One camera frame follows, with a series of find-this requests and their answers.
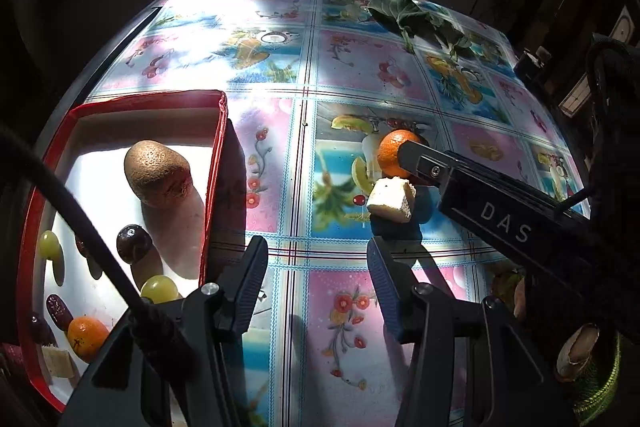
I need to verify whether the person's right hand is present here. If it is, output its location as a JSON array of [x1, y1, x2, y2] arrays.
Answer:
[[554, 321, 602, 384]]

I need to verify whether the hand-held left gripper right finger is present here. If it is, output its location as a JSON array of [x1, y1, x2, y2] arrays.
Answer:
[[366, 237, 576, 427]]

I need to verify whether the fruit printed tablecloth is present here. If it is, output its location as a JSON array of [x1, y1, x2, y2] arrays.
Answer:
[[85, 0, 591, 427]]

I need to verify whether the glass door cabinet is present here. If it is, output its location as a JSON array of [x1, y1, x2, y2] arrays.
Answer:
[[560, 4, 638, 118]]

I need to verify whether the green leafy vegetable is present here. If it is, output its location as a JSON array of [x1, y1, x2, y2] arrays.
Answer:
[[367, 0, 473, 58]]

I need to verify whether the person's right forearm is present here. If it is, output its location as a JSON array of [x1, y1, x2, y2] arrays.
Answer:
[[570, 332, 623, 427]]

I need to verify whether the dark purple grape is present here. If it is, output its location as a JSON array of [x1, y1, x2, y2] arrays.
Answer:
[[116, 224, 153, 264], [27, 312, 56, 348]]

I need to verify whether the brown kiwi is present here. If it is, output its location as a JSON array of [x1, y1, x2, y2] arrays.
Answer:
[[124, 140, 193, 208]]

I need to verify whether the pale sugarcane chunk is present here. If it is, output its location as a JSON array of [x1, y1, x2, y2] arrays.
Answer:
[[366, 176, 417, 223], [41, 346, 76, 379]]

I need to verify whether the green grape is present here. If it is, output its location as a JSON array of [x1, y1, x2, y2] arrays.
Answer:
[[39, 230, 62, 260], [140, 275, 180, 304]]

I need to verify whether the small dark box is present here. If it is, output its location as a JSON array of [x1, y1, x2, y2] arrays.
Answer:
[[515, 47, 551, 80]]

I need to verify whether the orange mandarin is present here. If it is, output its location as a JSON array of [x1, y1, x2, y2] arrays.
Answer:
[[376, 130, 426, 180], [67, 317, 110, 363]]

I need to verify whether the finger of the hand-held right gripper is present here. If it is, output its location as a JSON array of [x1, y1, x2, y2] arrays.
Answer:
[[414, 186, 445, 225], [399, 140, 454, 189]]

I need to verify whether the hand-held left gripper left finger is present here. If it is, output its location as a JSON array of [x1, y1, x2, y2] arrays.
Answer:
[[60, 236, 271, 427]]

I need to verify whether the red cardboard box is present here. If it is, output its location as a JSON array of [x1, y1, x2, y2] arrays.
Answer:
[[17, 90, 229, 414]]

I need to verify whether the black cable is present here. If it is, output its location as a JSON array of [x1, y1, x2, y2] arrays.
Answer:
[[0, 124, 198, 380]]

